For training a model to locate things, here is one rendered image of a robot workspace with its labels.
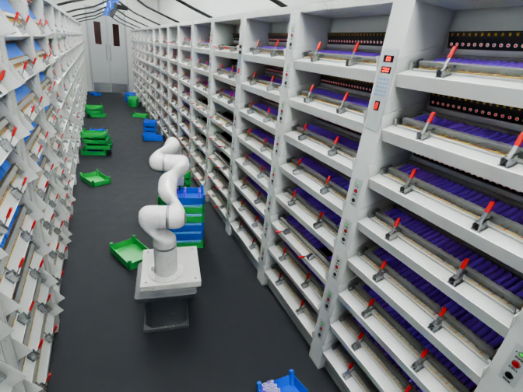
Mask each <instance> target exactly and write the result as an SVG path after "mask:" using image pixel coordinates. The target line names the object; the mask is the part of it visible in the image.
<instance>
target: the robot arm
mask: <svg viewBox="0 0 523 392"><path fill-rule="evenodd" d="M149 166H150V167H151V168H152V169H153V170H156V171H168V172H166V173H164V174H163V175H162V176H161V177H160V179H159V183H158V195H159V196H160V199H161V200H162V201H163V202H165V203H166V204H168V205H147V206H145V207H143V208H141V210H140V211H139V215H138V221H139V225H140V226H141V227H142V229H143V230H144V231H145V232H146V233H147V234H149V235H150V236H151V237H152V238H153V252H154V264H152V265H151V266H150V268H149V271H148V273H149V277H150V278H151V279H152V280H153V281H154V282H158V283H169V282H174V281H176V280H177V279H179V278H180V277H181V276H182V274H183V271H184V269H183V266H182V264H181V263H180V262H179V261H177V238H176V235H175V234H174V233H173V232H171V231H170V230H168V229H179V228H181V227H182V226H184V224H185V223H186V212H185V210H184V208H183V206H182V204H181V203H180V202H179V200H178V198H177V186H179V190H180V189H181V186H183V185H185V182H184V175H185V174H186V173H187V172H188V170H189V167H190V163H189V160H188V158H187V157H186V156H182V155H181V147H180V143H179V141H178V140H177V139H176V138H174V137H170V138H168V139H167V140H166V141H165V144H164V146H163V147H162V148H161V149H158V150H156V151H155V152H154V153H153V154H152V155H151V156H150V157H149Z"/></svg>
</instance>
